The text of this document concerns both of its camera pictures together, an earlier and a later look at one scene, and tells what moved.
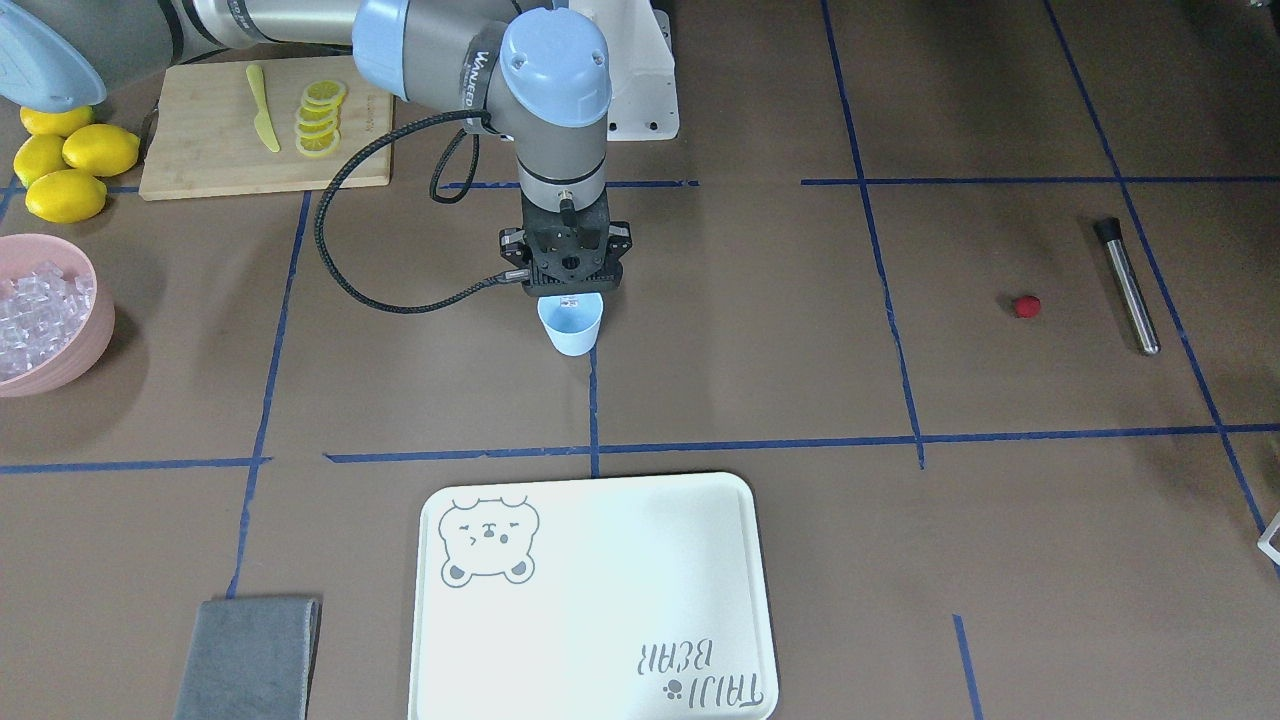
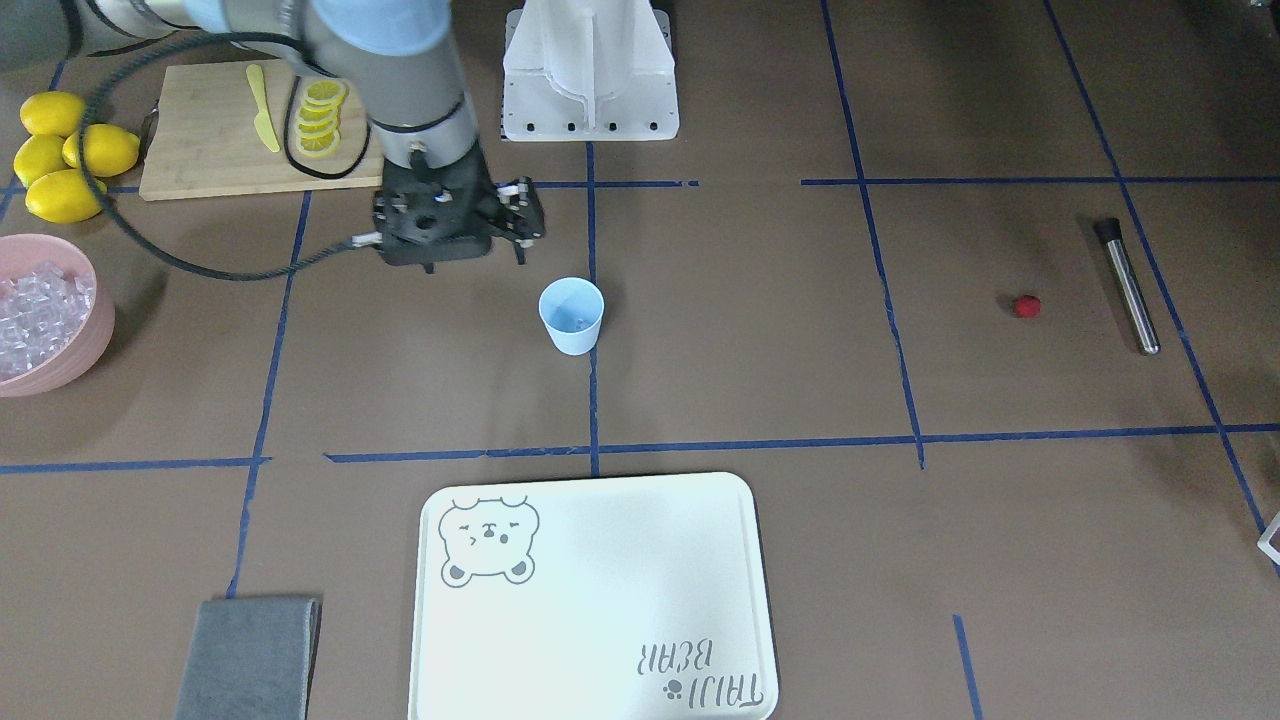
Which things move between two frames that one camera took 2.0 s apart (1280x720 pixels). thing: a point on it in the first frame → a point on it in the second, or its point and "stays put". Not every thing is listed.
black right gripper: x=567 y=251 → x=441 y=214
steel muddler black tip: x=1110 y=229 stays put
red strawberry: x=1027 y=306 stays put
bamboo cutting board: x=229 y=128 stays put
